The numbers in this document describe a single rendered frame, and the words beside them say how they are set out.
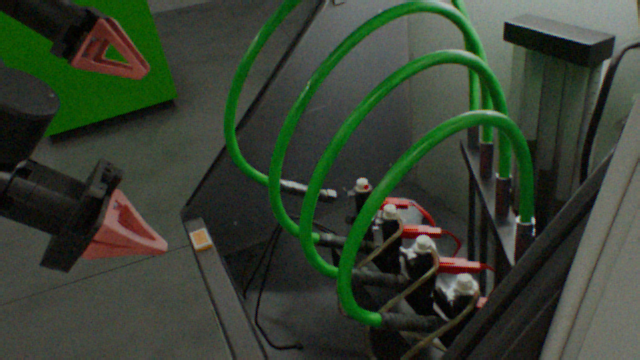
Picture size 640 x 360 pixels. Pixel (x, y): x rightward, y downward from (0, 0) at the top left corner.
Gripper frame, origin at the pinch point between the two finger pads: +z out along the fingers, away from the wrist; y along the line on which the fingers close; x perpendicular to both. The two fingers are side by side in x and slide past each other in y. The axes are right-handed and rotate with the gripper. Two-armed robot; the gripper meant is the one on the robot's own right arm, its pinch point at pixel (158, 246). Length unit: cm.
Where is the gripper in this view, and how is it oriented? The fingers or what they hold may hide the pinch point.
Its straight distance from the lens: 58.3
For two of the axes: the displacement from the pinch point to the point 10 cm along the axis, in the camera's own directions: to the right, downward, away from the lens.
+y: 6.0, -7.3, -3.3
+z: 7.8, 4.5, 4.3
